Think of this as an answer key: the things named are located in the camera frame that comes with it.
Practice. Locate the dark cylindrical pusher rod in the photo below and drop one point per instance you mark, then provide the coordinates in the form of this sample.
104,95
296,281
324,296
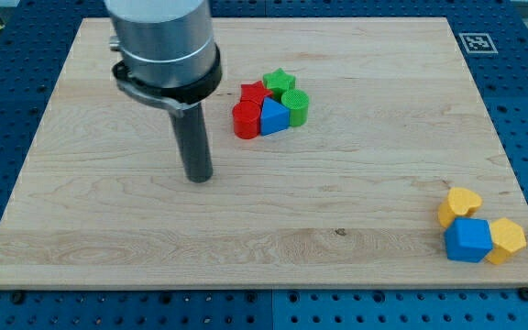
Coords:
189,130

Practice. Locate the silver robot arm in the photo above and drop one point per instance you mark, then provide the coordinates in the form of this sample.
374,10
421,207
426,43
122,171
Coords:
170,61

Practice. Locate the blue triangle block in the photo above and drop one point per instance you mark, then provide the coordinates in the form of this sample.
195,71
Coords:
274,117

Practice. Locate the red cylinder block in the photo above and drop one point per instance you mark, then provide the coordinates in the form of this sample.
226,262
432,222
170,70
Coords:
246,119

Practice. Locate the red star block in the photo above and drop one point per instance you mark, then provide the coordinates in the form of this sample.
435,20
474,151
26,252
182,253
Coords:
255,93

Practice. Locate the green star block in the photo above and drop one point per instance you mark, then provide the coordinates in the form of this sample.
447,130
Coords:
279,82

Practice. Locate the green cylinder block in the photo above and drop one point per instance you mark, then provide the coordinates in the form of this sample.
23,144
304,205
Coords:
297,101

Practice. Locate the wooden board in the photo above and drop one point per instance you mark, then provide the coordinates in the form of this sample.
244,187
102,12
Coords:
346,201

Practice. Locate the yellow heart block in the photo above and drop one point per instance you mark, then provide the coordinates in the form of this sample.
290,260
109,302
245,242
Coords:
459,202

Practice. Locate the white fiducial marker tag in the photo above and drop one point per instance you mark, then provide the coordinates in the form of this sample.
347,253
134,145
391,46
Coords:
477,43

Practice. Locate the blue cube block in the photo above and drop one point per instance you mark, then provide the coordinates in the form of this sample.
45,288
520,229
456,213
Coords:
468,240

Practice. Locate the yellow hexagon block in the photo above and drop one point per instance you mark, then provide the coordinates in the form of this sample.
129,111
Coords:
508,239

